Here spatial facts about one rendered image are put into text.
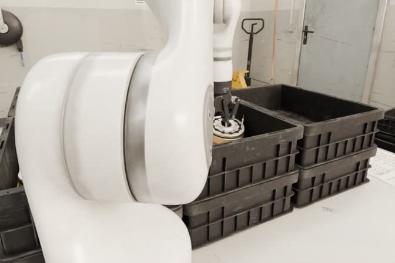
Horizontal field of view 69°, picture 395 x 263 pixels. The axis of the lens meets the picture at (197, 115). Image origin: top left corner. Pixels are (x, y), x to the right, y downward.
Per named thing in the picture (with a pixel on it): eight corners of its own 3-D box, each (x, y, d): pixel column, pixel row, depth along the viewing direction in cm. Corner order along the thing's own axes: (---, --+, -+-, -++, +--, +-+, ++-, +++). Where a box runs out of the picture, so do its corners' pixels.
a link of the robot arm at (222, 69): (217, 72, 82) (218, 50, 80) (240, 80, 73) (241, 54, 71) (188, 75, 79) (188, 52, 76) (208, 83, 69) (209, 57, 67)
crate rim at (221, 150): (306, 137, 65) (307, 127, 64) (186, 167, 52) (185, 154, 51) (214, 98, 98) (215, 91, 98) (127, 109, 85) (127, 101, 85)
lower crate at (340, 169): (372, 185, 84) (380, 147, 81) (297, 215, 71) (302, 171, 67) (277, 138, 118) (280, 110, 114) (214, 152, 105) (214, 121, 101)
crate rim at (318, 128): (387, 117, 78) (388, 109, 77) (307, 137, 65) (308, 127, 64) (281, 88, 112) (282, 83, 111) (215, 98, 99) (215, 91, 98)
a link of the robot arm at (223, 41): (239, 57, 75) (206, 56, 76) (242, -8, 70) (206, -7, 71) (238, 61, 68) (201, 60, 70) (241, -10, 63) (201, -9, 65)
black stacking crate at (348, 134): (378, 150, 81) (387, 111, 77) (301, 174, 68) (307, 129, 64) (279, 113, 114) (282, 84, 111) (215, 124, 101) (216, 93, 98)
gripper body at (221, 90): (210, 80, 69) (209, 117, 72) (239, 77, 73) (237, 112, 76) (196, 75, 75) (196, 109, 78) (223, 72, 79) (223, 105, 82)
